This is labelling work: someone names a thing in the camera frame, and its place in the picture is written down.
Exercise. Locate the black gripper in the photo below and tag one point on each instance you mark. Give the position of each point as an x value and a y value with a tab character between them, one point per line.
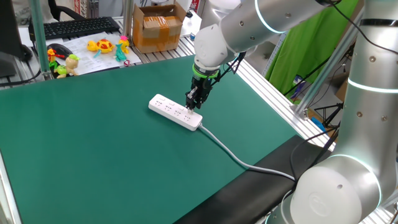
202	85

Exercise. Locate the white four-socket power strip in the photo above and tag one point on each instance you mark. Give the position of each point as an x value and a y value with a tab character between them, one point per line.
174	112

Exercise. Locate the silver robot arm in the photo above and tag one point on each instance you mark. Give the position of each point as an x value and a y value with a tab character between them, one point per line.
357	124

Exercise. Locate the white plastic bottle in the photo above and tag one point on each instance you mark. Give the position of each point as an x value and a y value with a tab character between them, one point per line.
192	25

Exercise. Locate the brown cardboard box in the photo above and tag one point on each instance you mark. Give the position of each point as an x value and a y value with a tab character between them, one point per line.
157	31

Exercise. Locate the small red white ball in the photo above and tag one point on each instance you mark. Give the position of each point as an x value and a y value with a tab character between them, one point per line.
126	63

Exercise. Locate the white perforated shelf upright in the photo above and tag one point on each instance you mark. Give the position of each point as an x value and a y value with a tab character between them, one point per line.
273	56

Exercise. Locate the teal fish toy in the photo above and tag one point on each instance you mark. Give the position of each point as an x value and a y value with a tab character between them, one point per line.
119	54

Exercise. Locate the yellow duck toy pink hat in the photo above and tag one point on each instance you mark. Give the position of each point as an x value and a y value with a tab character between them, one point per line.
124	43

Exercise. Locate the yellow turtle toy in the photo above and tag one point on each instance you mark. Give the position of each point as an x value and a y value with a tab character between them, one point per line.
104	46

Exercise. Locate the black table mat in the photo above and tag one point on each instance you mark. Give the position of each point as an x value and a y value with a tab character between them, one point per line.
248	193

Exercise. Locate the white printed paper sheets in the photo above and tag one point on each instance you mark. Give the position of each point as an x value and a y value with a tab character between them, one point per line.
93	63

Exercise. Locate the green table mat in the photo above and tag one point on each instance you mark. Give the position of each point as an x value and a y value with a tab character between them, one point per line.
93	140

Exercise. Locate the green cloth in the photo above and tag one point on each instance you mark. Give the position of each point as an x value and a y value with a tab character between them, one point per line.
304	46

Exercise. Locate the blue plastic part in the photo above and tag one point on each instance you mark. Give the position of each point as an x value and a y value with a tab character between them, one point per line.
318	124

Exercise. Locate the beige doll green cap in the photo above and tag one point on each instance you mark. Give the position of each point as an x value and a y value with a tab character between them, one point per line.
72	63

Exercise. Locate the black keyboard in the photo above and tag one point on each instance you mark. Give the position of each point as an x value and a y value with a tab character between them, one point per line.
77	28

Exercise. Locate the black tripod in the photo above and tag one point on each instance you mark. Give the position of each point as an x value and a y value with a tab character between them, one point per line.
337	109

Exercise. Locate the black computer mouse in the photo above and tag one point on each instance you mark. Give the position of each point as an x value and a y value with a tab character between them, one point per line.
60	49

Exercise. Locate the orange red toy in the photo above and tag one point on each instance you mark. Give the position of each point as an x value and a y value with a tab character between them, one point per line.
51	56

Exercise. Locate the black office chair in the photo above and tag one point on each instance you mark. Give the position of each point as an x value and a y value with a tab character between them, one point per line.
53	9

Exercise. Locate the seated person light shirt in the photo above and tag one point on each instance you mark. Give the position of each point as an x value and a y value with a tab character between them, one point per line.
21	12

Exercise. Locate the black monitor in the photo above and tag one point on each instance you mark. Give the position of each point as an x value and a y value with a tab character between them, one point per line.
9	31

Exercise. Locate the aluminium frame strut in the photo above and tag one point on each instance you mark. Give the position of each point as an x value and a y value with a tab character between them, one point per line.
329	67
38	37
127	18

